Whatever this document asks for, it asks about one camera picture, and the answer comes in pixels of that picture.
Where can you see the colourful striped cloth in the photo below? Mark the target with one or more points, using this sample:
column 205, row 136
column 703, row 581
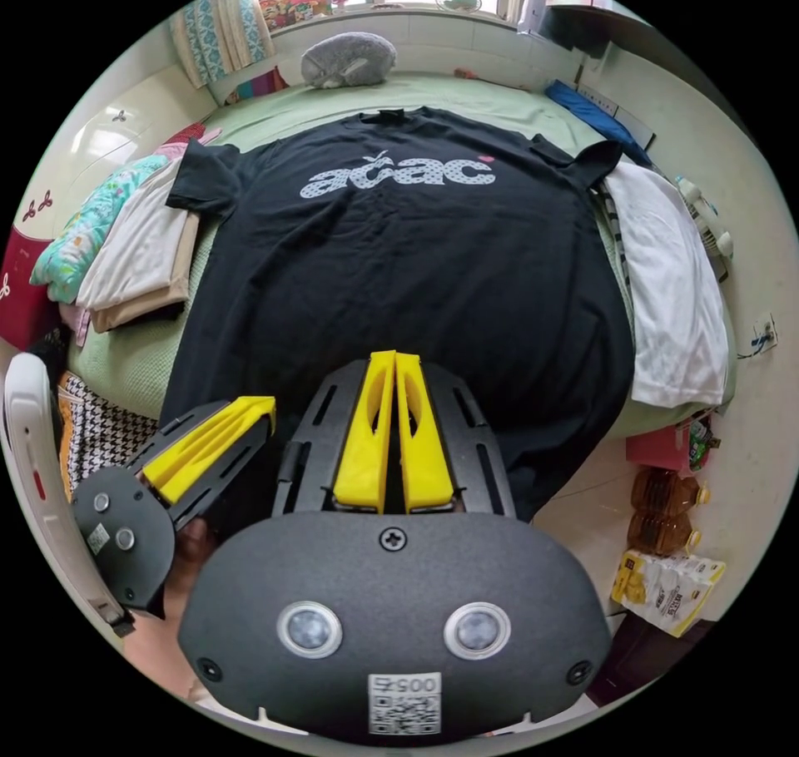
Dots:
column 259, row 86

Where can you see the wall socket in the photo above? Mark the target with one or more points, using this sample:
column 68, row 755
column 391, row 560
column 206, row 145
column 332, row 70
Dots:
column 764, row 331

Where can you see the bed with green quilt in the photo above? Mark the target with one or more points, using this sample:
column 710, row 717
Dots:
column 449, row 92

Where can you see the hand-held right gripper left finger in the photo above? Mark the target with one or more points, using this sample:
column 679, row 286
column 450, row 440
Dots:
column 365, row 457

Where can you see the pile of white clothes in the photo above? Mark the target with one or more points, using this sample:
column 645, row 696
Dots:
column 668, row 283

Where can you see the black printed short sleeve shirt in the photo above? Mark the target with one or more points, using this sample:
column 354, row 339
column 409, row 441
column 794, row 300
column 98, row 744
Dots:
column 399, row 270

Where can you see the houndstooth cloth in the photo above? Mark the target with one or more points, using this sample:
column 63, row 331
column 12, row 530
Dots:
column 103, row 432

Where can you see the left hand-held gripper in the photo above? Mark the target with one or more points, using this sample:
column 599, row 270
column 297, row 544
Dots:
column 128, row 545

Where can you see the pile of pastel clothes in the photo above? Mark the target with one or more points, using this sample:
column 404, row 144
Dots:
column 134, row 258

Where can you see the amber oil bottle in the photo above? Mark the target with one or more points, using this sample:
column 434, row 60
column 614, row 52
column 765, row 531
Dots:
column 665, row 489
column 662, row 529

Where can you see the yellow and white bag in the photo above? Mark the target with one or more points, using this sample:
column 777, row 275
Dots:
column 668, row 591

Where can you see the person's left hand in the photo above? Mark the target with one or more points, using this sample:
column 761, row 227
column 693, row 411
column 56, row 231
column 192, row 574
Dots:
column 159, row 651

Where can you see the small green fan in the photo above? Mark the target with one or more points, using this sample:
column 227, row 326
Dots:
column 459, row 1

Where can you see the grey plush cushion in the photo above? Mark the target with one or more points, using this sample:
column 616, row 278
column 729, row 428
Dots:
column 349, row 58

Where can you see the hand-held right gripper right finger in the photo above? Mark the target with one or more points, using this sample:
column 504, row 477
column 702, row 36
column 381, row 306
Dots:
column 424, row 464

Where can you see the pink carton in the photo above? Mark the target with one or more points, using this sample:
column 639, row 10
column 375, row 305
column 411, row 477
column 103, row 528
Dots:
column 655, row 451

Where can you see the patterned curtain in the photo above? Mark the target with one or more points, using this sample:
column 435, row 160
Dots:
column 218, row 33

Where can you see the blue cloth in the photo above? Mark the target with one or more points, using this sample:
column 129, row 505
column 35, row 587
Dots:
column 590, row 111

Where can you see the colourful toys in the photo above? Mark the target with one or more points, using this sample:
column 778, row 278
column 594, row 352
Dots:
column 293, row 8

